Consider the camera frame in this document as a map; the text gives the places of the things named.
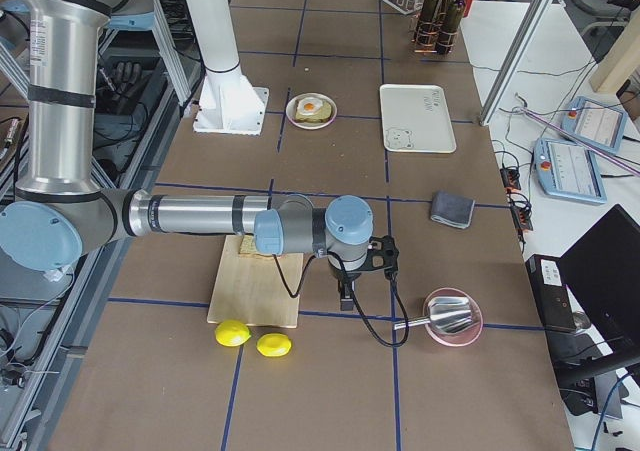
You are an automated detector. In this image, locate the pink stick with green tip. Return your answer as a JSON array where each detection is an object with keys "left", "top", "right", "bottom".
[{"left": 519, "top": 104, "right": 640, "bottom": 177}]

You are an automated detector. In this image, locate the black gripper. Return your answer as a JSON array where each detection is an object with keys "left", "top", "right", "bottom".
[{"left": 329, "top": 259, "right": 362, "bottom": 312}]

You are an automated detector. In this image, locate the blue teach pendant far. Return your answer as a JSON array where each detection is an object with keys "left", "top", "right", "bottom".
[{"left": 561, "top": 96, "right": 628, "bottom": 154}]

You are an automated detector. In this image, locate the white round plate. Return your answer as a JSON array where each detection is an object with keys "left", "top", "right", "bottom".
[{"left": 285, "top": 93, "right": 337, "bottom": 130}]

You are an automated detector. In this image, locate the metal scoop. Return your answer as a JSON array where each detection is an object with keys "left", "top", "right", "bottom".
[{"left": 393, "top": 296, "right": 477, "bottom": 335}]

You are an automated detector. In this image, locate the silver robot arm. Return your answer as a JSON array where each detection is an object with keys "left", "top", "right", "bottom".
[{"left": 1, "top": 0, "right": 373, "bottom": 310}]

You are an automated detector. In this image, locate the white bear tray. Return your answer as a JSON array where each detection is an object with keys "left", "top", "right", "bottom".
[{"left": 379, "top": 84, "right": 457, "bottom": 154}]

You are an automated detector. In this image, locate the yellow lemon right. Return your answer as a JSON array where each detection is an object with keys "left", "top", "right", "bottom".
[{"left": 256, "top": 333, "right": 292, "bottom": 358}]

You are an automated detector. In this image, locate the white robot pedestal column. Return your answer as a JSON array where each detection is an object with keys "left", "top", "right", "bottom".
[{"left": 186, "top": 0, "right": 269, "bottom": 136}]

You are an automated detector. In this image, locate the bread slice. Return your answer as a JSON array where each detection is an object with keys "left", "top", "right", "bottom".
[{"left": 238, "top": 235, "right": 273, "bottom": 259}]

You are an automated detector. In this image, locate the blue teach pendant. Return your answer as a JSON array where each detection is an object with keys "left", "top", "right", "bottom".
[
  {"left": 561, "top": 96, "right": 628, "bottom": 154},
  {"left": 533, "top": 138, "right": 607, "bottom": 205}
]

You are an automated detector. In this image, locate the blue teach pendant near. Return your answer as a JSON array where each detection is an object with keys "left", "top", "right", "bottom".
[{"left": 533, "top": 138, "right": 607, "bottom": 205}]

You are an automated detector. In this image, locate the green wine bottle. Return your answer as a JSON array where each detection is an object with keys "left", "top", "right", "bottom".
[
  {"left": 435, "top": 0, "right": 465, "bottom": 55},
  {"left": 414, "top": 0, "right": 439, "bottom": 46}
]

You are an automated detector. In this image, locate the black camera mount wrist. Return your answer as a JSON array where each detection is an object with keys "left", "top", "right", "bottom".
[{"left": 366, "top": 235, "right": 399, "bottom": 281}]

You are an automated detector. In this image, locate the black desktop box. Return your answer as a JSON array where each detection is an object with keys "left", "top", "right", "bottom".
[{"left": 525, "top": 254, "right": 576, "bottom": 333}]

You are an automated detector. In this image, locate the wooden cutting board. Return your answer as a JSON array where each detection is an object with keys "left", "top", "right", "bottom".
[{"left": 207, "top": 236, "right": 303, "bottom": 329}]

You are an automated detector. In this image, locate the yellow lemon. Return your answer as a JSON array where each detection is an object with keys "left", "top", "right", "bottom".
[
  {"left": 256, "top": 333, "right": 292, "bottom": 358},
  {"left": 214, "top": 320, "right": 251, "bottom": 347}
]

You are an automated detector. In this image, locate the black laptop monitor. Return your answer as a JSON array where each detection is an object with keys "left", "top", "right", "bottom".
[{"left": 560, "top": 204, "right": 639, "bottom": 343}]

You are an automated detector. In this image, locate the pink bowl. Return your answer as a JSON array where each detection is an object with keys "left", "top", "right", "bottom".
[{"left": 422, "top": 288, "right": 484, "bottom": 347}]

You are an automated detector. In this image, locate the aluminium frame post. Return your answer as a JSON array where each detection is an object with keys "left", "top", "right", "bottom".
[{"left": 479, "top": 0, "right": 553, "bottom": 126}]

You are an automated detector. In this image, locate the copper wire bottle rack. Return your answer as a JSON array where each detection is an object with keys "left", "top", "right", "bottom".
[{"left": 413, "top": 3, "right": 447, "bottom": 54}]

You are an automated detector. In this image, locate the grey folded cloth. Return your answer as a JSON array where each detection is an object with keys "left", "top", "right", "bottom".
[{"left": 430, "top": 190, "right": 476, "bottom": 229}]

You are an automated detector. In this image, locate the yellow lemon left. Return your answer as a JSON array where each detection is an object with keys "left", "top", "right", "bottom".
[{"left": 214, "top": 320, "right": 251, "bottom": 347}]

